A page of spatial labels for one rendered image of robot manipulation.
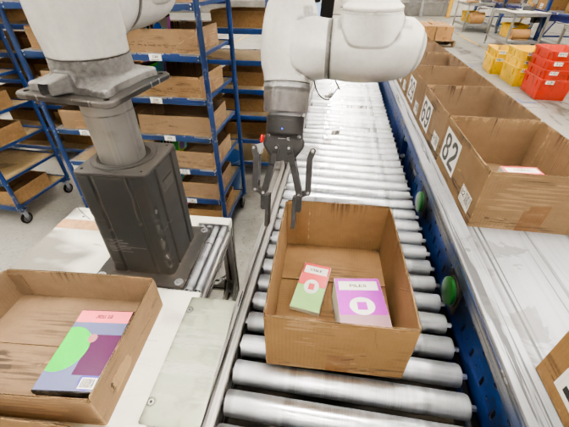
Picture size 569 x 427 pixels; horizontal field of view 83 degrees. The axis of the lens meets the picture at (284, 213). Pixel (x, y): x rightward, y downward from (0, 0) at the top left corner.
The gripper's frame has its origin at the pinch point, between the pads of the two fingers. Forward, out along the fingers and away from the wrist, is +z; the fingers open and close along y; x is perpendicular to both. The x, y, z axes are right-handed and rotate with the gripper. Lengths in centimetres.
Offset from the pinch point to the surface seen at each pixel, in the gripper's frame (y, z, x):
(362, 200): -23, 9, -55
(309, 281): -7.1, 22.0, -11.4
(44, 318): 56, 30, 7
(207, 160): 59, 5, -108
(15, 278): 65, 22, 4
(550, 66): -296, -105, -455
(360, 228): -20.2, 10.1, -24.8
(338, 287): -14.3, 18.9, -4.2
